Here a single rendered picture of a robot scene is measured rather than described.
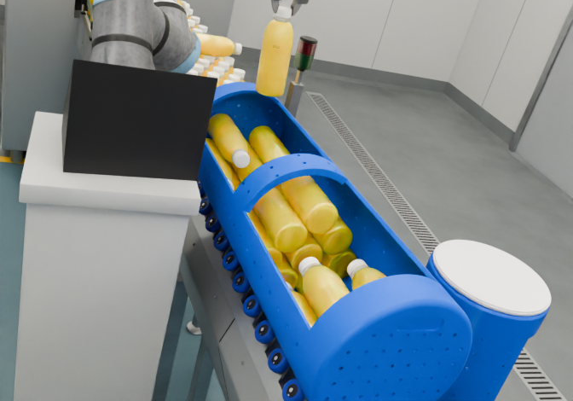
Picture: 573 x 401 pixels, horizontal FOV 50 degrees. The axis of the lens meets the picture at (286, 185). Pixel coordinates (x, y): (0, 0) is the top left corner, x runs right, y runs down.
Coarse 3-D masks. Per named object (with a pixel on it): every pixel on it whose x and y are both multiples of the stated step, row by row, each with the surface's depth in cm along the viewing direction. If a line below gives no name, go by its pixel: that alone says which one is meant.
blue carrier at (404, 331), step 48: (240, 96) 160; (288, 144) 166; (240, 192) 124; (336, 192) 142; (240, 240) 120; (384, 240) 123; (288, 288) 102; (384, 288) 92; (432, 288) 95; (288, 336) 99; (336, 336) 90; (384, 336) 91; (432, 336) 95; (336, 384) 93; (384, 384) 97; (432, 384) 102
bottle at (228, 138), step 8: (216, 120) 157; (224, 120) 156; (232, 120) 158; (208, 128) 158; (216, 128) 154; (224, 128) 152; (232, 128) 152; (216, 136) 153; (224, 136) 150; (232, 136) 149; (240, 136) 150; (216, 144) 153; (224, 144) 148; (232, 144) 147; (240, 144) 147; (224, 152) 148; (232, 152) 147; (248, 152) 150; (232, 160) 147
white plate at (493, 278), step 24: (456, 240) 154; (456, 264) 143; (480, 264) 146; (504, 264) 149; (456, 288) 135; (480, 288) 136; (504, 288) 139; (528, 288) 141; (504, 312) 132; (528, 312) 133
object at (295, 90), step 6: (294, 84) 212; (300, 84) 214; (288, 90) 216; (294, 90) 214; (300, 90) 214; (288, 96) 216; (294, 96) 215; (300, 96) 216; (288, 102) 216; (294, 102) 216; (288, 108) 216; (294, 108) 217; (294, 114) 218
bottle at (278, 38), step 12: (276, 24) 141; (288, 24) 142; (264, 36) 143; (276, 36) 141; (288, 36) 142; (264, 48) 143; (276, 48) 142; (288, 48) 143; (264, 60) 144; (276, 60) 143; (288, 60) 145; (264, 72) 145; (276, 72) 145; (264, 84) 146; (276, 84) 146; (276, 96) 148
